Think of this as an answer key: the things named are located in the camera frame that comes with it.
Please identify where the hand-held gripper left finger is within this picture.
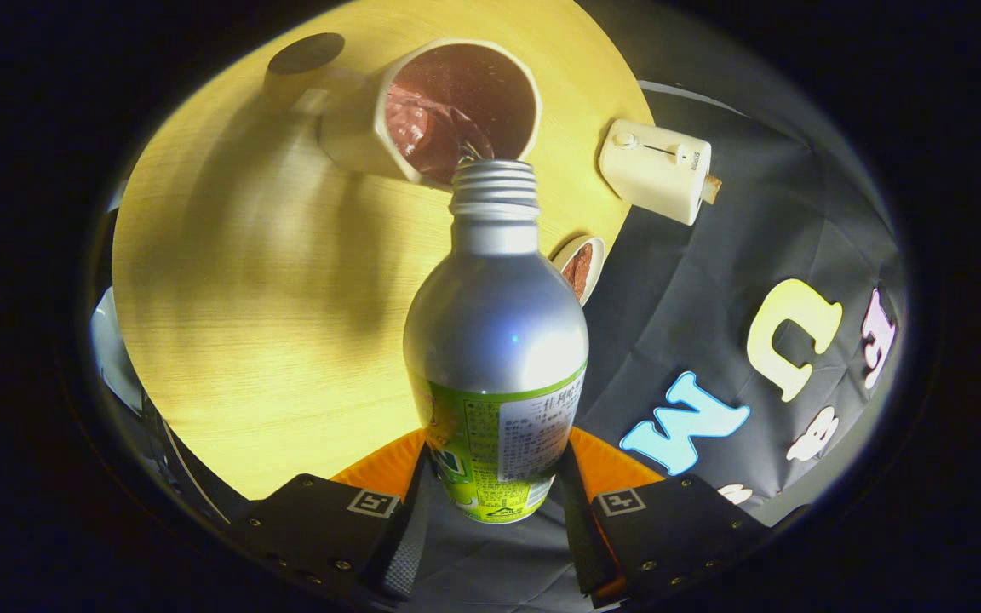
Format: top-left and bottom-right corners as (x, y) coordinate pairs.
(231, 427), (432, 605)

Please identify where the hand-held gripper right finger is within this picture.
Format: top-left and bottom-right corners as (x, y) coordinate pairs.
(559, 426), (772, 610)

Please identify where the silver bottle with green label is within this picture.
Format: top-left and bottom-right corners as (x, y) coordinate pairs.
(403, 159), (590, 524)

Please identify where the beige cup with wooden handle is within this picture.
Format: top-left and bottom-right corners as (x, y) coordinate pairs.
(265, 32), (542, 188)

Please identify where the black backdrop cloth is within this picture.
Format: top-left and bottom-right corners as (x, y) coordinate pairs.
(422, 81), (909, 613)

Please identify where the wooden table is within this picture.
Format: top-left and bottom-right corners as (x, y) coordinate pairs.
(112, 0), (655, 501)

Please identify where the brown fried food piece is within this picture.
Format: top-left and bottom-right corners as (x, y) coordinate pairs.
(563, 244), (595, 299)

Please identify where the small white plate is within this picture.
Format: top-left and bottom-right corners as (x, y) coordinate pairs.
(550, 235), (606, 307)

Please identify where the cream toaster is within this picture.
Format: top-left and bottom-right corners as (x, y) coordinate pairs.
(598, 119), (713, 226)

